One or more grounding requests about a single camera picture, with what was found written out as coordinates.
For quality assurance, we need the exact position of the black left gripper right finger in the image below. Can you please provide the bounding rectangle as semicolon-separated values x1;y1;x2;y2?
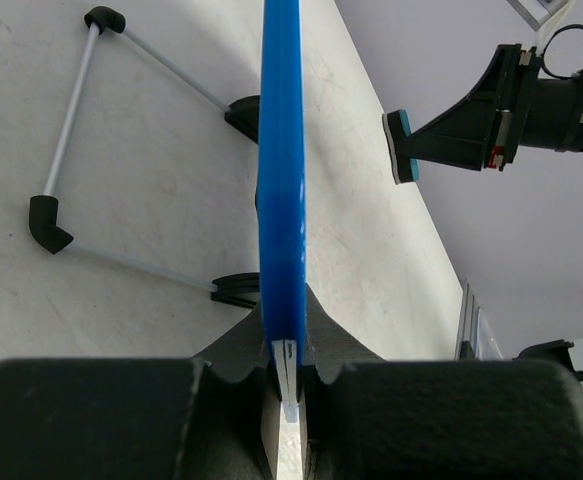
300;294;583;479

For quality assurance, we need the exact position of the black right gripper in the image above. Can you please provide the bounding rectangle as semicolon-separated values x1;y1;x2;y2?
403;45;539;171

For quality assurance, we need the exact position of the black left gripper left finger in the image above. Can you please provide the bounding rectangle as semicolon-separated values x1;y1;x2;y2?
0;310;276;479

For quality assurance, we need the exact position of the blue-framed whiteboard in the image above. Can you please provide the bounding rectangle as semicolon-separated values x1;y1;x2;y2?
256;0;307;423

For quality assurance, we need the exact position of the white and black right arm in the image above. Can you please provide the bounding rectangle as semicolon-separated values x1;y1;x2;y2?
395;44;583;171

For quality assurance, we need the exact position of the black whiteboard foot left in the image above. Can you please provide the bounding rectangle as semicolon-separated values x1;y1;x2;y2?
210;272;260;309

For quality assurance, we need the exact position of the black whiteboard foot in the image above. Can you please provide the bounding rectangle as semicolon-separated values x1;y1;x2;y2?
210;272;260;309
224;95;260;144

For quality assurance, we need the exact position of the black whiteboard foot right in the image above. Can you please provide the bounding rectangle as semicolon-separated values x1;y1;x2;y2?
224;95;260;144

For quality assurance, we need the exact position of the aluminium frame post right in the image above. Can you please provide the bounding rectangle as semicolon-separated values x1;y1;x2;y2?
455;279;503;360

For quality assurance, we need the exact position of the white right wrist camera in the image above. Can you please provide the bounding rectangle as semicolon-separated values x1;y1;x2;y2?
507;0;575;54

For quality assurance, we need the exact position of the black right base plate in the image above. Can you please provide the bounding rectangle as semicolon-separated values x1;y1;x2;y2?
513;339;583;386

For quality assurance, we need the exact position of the metal wire whiteboard stand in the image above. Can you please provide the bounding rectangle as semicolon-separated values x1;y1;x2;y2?
28;5;229;295

